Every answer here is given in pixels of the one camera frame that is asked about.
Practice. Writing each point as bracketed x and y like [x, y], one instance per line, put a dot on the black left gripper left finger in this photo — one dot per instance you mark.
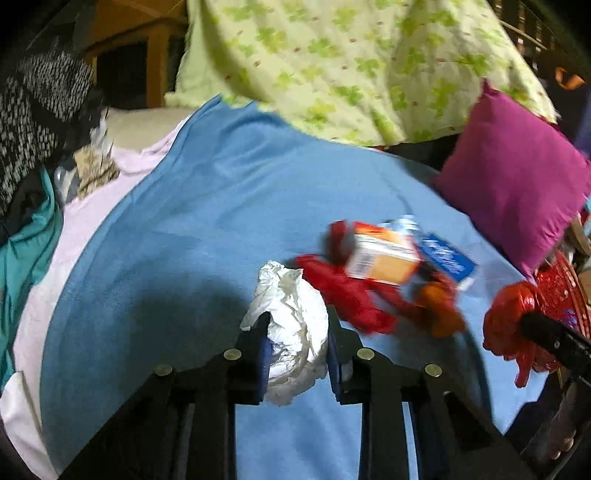
[198, 434]

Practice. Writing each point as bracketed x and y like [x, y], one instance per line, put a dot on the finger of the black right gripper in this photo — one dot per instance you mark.
[568, 347]

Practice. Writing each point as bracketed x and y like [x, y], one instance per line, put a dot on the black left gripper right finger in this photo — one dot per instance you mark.
[361, 375]

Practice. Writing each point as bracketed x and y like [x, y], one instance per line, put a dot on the red plastic wrapper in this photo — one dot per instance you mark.
[502, 331]

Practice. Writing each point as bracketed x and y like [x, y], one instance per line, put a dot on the white tissue paper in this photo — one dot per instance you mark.
[298, 330]

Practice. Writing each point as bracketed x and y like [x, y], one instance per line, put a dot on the red plastic bag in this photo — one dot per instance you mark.
[375, 307]

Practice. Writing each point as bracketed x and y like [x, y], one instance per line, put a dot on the orange medicine box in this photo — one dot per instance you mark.
[380, 254]

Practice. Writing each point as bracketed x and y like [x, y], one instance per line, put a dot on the blue toothpaste box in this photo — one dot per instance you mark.
[442, 256]

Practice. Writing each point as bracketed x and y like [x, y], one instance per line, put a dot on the red mesh basket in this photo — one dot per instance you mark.
[565, 300]

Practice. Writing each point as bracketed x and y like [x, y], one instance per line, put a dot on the blue blanket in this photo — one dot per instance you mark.
[168, 276]

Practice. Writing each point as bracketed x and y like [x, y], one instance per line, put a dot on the magenta pillow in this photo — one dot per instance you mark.
[518, 179]

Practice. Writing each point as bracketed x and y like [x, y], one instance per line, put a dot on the teal garment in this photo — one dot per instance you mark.
[25, 260]

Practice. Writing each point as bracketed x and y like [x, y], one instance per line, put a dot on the pink bed sheet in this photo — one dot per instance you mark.
[141, 140]

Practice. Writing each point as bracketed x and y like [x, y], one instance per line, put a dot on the green floral quilt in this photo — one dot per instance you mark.
[371, 73]

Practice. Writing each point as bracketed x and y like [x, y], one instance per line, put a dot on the black white patterned cloth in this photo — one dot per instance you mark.
[41, 99]

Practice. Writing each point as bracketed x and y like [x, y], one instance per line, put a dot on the wooden nightstand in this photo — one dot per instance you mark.
[133, 48]

